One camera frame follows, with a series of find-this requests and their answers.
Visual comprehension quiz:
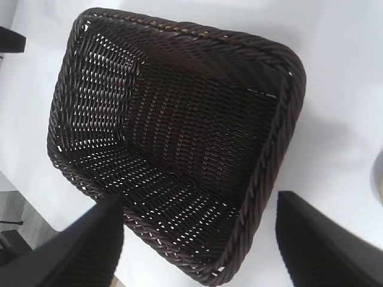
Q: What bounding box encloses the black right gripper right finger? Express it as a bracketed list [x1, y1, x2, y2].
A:
[275, 190, 383, 287]

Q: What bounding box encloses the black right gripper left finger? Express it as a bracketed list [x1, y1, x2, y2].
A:
[0, 194, 125, 287]

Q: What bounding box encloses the pale yellow egg yolk pastry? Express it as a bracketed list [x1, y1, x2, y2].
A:
[370, 152, 383, 207]

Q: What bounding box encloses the dark brown wicker basket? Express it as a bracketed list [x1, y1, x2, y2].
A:
[46, 7, 308, 285]

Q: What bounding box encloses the black equipment block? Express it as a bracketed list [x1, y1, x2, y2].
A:
[0, 26, 27, 55]

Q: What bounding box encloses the black floor stand frame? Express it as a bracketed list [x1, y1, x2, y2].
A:
[0, 220, 34, 270]

